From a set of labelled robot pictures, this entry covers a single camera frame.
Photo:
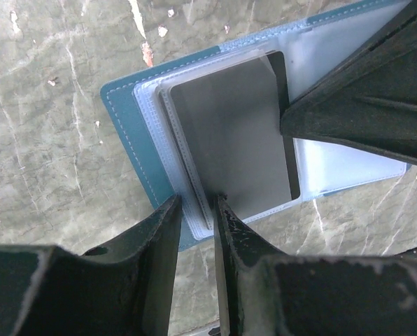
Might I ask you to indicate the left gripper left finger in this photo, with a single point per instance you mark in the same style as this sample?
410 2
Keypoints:
121 287

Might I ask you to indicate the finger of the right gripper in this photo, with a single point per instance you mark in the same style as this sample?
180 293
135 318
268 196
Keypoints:
369 101

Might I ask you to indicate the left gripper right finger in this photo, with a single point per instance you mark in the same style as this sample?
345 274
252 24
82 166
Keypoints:
264 291

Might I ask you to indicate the blue card holder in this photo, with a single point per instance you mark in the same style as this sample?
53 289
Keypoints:
144 116

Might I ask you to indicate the grey card in holder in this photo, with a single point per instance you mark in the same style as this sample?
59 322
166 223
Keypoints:
231 122

